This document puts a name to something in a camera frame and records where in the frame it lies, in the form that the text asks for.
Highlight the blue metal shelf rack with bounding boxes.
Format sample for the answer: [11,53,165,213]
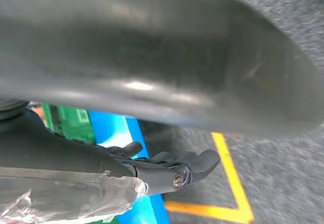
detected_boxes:
[88,110,171,224]

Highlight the green plastic crate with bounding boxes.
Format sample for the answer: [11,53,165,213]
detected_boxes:
[42,103,97,145]

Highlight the clear plastic wrap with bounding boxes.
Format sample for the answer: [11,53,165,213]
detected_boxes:
[0,167,148,224]

